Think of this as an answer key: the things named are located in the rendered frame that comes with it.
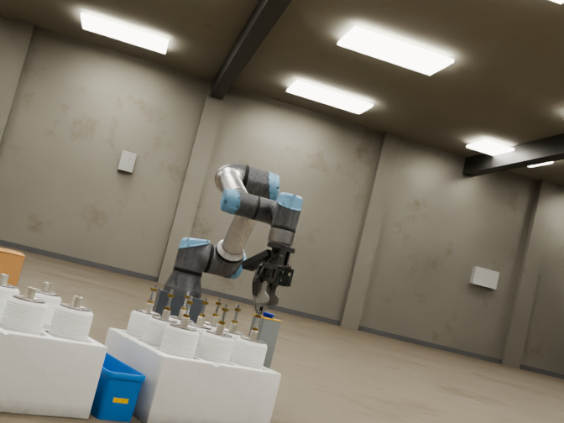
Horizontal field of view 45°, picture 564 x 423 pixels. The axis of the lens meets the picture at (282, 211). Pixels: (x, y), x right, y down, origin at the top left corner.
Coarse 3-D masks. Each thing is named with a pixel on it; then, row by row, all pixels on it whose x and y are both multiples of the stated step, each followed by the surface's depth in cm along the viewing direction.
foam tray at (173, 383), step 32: (128, 352) 194; (160, 352) 182; (160, 384) 178; (192, 384) 183; (224, 384) 189; (256, 384) 195; (160, 416) 178; (192, 416) 184; (224, 416) 189; (256, 416) 196
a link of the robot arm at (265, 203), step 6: (264, 198) 213; (264, 204) 211; (270, 204) 211; (258, 210) 210; (264, 210) 210; (270, 210) 210; (258, 216) 211; (264, 216) 211; (270, 216) 210; (264, 222) 214; (270, 222) 213
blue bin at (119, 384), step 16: (112, 368) 192; (128, 368) 185; (112, 384) 172; (128, 384) 174; (96, 400) 173; (112, 400) 172; (128, 400) 175; (96, 416) 171; (112, 416) 173; (128, 416) 175
